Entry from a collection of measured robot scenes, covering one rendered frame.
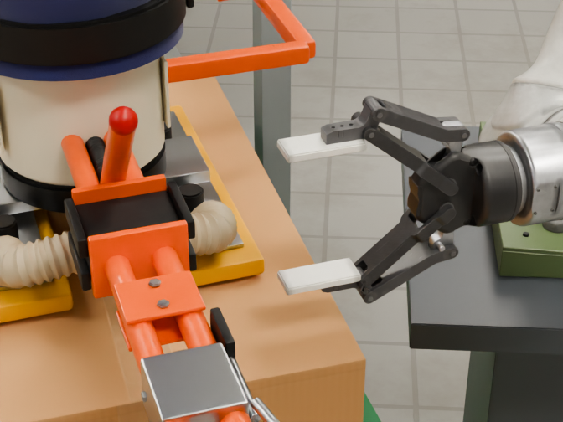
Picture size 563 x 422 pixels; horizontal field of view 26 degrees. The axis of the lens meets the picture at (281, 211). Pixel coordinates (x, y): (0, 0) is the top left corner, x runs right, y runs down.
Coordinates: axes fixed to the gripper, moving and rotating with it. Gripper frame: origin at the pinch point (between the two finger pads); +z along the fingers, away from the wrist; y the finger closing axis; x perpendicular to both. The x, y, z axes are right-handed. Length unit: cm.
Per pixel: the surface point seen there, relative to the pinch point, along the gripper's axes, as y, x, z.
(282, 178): 71, 118, -37
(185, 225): -2.6, -2.3, 10.2
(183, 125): 11.0, 38.6, 0.6
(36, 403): 13.7, -1.2, 23.9
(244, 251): 11.1, 11.8, 1.2
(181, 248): -0.5, -2.3, 10.6
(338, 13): 108, 271, -107
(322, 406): 18.4, -4.3, -1.4
